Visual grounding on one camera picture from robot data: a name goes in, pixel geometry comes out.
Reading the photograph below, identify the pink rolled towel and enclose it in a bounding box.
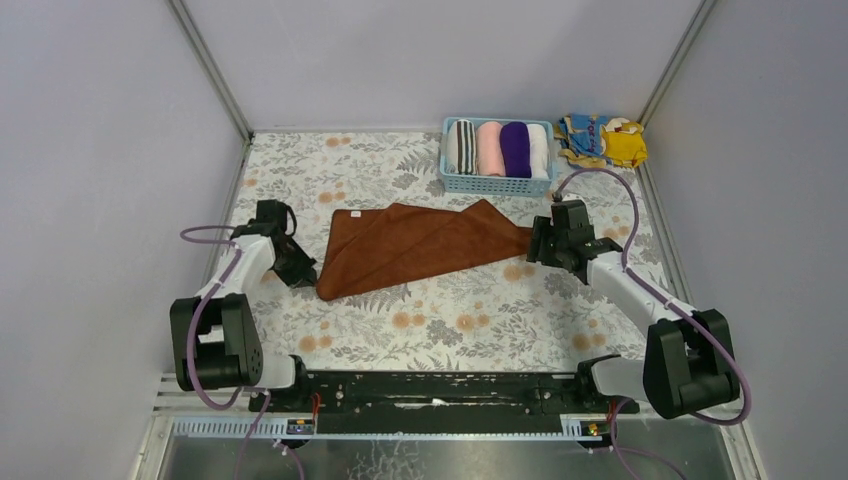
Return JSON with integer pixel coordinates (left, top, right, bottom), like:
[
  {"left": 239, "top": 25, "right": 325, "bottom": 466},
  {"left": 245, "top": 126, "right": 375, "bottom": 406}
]
[{"left": 476, "top": 121, "right": 505, "bottom": 177}]

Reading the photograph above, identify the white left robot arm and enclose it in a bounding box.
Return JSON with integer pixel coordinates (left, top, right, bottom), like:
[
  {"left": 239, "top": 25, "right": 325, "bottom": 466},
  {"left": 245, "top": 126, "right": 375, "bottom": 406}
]
[{"left": 169, "top": 200, "right": 317, "bottom": 391}]

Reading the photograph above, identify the floral patterned table mat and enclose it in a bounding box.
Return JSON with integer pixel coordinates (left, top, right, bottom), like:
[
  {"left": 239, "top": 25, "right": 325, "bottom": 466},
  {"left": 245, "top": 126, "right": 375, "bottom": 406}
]
[{"left": 229, "top": 132, "right": 645, "bottom": 371}]

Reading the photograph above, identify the white rolled towel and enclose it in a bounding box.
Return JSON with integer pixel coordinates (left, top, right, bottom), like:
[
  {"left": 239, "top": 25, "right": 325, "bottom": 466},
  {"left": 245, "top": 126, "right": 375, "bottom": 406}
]
[{"left": 527, "top": 123, "right": 550, "bottom": 179}]

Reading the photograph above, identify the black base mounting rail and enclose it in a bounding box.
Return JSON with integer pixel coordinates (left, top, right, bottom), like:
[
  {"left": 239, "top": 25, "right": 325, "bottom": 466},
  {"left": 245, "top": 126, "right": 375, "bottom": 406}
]
[{"left": 249, "top": 370, "right": 619, "bottom": 436}]

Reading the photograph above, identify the light blue plastic basket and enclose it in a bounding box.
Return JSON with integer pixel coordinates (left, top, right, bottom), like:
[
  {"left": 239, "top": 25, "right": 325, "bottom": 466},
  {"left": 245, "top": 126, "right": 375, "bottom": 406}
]
[{"left": 438, "top": 117, "right": 559, "bottom": 198}]

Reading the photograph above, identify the striped rolled towel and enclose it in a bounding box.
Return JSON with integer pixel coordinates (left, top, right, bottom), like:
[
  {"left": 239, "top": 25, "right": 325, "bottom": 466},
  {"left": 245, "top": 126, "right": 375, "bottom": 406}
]
[{"left": 445, "top": 119, "right": 478, "bottom": 175}]

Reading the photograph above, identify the purple towel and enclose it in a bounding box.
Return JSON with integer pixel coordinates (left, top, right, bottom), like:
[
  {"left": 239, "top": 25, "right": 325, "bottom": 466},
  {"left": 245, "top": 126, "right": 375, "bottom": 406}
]
[{"left": 499, "top": 122, "right": 532, "bottom": 178}]

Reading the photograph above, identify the brown towel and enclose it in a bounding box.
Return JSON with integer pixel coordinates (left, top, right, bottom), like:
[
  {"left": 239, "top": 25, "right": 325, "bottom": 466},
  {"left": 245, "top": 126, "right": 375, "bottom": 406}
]
[{"left": 316, "top": 200, "right": 532, "bottom": 301}]

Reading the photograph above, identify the blue yellow cartoon towel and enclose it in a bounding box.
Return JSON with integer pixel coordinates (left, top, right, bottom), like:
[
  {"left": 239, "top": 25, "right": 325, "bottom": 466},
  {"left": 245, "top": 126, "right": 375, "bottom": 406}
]
[{"left": 554, "top": 114, "right": 649, "bottom": 169}]

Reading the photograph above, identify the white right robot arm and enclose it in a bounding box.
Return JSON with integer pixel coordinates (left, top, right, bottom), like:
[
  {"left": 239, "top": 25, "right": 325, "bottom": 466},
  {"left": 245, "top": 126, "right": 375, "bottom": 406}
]
[{"left": 527, "top": 199, "right": 749, "bottom": 419}]

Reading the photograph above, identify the slotted cable duct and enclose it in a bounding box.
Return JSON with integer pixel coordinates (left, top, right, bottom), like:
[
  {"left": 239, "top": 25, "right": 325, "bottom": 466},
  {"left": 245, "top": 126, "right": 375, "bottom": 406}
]
[{"left": 172, "top": 416, "right": 609, "bottom": 443}]

